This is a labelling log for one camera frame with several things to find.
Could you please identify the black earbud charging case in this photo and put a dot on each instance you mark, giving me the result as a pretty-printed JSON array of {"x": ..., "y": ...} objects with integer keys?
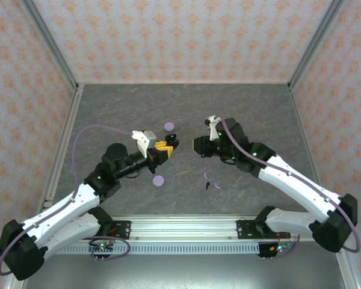
[{"x": 172, "y": 140}]

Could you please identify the purple charging case pinkish body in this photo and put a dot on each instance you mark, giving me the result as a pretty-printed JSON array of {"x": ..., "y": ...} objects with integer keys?
[{"x": 168, "y": 126}]

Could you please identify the purple earbud charging case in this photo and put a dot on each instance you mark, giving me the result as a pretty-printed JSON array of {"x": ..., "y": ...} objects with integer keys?
[{"x": 158, "y": 180}]

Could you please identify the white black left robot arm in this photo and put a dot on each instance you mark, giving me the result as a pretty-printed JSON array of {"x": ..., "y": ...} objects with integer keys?
[{"x": 63, "y": 207}]

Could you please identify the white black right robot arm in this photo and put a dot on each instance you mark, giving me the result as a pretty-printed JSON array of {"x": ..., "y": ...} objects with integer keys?
[{"x": 301, "y": 186}]

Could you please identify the small circuit board with LED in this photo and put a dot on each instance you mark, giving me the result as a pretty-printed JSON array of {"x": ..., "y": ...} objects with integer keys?
[
  {"x": 101, "y": 247},
  {"x": 278, "y": 248}
]

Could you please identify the grey metal shelf sheet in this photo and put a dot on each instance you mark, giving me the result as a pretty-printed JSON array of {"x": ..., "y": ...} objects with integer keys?
[{"x": 183, "y": 271}]

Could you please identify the aluminium table side rail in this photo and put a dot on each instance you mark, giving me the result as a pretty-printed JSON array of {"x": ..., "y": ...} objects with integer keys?
[
  {"x": 302, "y": 120},
  {"x": 66, "y": 135}
]

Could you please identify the aluminium corner frame post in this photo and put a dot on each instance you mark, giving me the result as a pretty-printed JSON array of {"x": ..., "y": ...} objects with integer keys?
[
  {"x": 53, "y": 45},
  {"x": 313, "y": 45}
]

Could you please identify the aluminium lower frame bar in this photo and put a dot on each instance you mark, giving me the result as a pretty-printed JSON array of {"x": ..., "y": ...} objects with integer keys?
[
  {"x": 12, "y": 284},
  {"x": 349, "y": 271}
]

